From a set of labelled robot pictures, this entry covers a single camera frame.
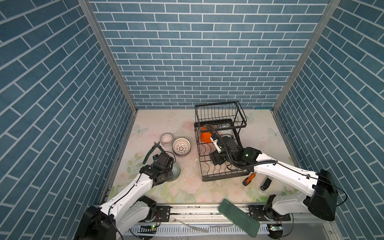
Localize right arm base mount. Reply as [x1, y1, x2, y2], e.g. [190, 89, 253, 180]
[247, 195, 291, 222]

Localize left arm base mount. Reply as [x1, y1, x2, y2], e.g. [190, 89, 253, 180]
[138, 196, 171, 223]

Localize aluminium front rail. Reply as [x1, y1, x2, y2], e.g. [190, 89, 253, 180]
[158, 203, 326, 225]

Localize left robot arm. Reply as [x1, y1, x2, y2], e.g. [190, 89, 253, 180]
[74, 153, 175, 240]

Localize orange plastic bowl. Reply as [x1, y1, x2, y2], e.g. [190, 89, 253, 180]
[201, 126, 212, 144]

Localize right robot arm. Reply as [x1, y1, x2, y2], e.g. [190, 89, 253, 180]
[210, 136, 339, 222]

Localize dark green rectangular tray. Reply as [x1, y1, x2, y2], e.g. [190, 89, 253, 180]
[218, 199, 261, 238]

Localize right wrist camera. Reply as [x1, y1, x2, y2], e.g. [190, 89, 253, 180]
[210, 136, 222, 153]

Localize orange handled screwdriver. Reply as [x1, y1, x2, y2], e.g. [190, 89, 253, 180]
[243, 173, 256, 187]

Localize black wire dish rack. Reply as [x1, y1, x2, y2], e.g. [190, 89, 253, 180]
[194, 101, 250, 182]

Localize black and white marker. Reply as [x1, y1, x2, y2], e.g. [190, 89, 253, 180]
[260, 177, 272, 192]

